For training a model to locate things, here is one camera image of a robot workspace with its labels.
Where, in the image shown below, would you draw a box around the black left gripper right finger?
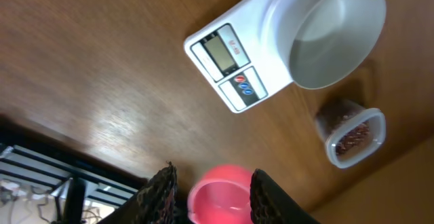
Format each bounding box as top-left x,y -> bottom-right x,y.
250,169 -> 319,224

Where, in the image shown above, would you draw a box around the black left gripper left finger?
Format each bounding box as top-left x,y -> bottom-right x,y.
98,162 -> 178,224

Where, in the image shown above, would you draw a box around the pink measuring scoop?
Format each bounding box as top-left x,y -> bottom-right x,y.
187,165 -> 252,224

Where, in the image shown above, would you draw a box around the white digital kitchen scale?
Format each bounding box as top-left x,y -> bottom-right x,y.
183,0 -> 360,114

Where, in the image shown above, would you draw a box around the black metal rack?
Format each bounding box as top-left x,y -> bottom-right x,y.
1,128 -> 145,223

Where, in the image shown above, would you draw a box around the clear plastic bean container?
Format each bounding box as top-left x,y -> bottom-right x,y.
315,99 -> 386,169

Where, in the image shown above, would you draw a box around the red adzuki beans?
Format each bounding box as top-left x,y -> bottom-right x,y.
336,121 -> 370,156

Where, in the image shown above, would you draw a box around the white plastic bowl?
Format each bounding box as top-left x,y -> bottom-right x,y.
275,0 -> 387,90

